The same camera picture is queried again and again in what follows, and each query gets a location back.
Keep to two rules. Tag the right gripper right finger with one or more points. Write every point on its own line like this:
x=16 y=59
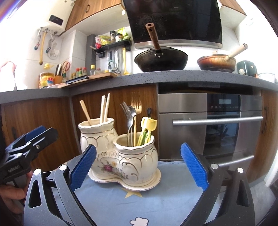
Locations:
x=198 y=169

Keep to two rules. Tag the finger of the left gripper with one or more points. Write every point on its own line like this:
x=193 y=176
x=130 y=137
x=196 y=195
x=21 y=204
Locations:
x=35 y=132

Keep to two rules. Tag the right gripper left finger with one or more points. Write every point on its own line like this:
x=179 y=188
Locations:
x=81 y=167

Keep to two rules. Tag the silver fork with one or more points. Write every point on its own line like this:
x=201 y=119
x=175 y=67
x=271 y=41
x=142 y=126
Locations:
x=129 y=121

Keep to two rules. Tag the gold fork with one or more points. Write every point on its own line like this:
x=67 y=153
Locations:
x=137 y=105

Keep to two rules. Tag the silver flower spoon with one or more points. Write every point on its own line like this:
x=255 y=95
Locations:
x=133 y=113

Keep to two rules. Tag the left hand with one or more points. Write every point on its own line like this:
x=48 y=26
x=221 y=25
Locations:
x=10 y=193

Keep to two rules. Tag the blue cartoon tablecloth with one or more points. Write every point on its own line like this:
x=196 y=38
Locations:
x=169 y=203

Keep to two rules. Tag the white porcelain utensil holder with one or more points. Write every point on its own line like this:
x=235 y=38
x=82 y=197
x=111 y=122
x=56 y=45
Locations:
x=134 y=168

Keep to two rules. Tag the stainless steel oven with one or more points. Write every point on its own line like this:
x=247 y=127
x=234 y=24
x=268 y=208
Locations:
x=224 y=128

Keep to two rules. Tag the yellow oil bottle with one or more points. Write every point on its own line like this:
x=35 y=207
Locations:
x=46 y=79

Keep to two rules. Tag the leaning wooden chopstick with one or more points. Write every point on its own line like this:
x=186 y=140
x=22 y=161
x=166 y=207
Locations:
x=84 y=108

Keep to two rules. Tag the wooden knife block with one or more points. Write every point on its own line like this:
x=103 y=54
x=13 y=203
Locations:
x=58 y=79

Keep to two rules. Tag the short wooden chopstick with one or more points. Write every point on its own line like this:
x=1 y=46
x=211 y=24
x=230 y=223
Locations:
x=104 y=112

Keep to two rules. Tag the green plastic utensil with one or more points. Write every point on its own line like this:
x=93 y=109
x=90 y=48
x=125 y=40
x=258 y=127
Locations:
x=140 y=139

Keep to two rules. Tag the yellow plastic utensil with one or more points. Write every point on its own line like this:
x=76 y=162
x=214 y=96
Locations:
x=148 y=125

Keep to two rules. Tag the wooden cutting board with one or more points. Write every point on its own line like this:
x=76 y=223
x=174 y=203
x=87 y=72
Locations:
x=91 y=78

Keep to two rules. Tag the yellow hanging spatula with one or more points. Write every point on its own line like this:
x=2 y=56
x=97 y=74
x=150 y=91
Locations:
x=124 y=60

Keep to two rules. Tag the brown frying pan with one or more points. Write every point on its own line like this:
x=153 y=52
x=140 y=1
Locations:
x=220 y=62

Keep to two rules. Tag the green kettle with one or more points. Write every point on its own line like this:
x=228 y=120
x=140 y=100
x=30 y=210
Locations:
x=247 y=68

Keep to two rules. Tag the white water heater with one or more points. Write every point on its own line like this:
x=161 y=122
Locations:
x=58 y=16

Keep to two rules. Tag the black range hood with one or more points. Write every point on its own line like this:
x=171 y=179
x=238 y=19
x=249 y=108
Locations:
x=192 y=22

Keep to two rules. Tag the red handled scissors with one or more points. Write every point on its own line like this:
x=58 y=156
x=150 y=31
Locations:
x=65 y=67

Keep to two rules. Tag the black handled knife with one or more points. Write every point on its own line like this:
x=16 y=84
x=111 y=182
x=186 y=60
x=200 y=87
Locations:
x=77 y=79

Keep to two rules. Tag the black cabinet handle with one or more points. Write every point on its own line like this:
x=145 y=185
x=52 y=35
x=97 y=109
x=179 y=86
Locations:
x=149 y=112

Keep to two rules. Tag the black wok wooden handle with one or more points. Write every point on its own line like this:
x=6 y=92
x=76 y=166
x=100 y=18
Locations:
x=160 y=58

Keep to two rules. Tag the black wall shelf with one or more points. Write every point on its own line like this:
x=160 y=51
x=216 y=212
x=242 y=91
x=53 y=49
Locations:
x=106 y=48

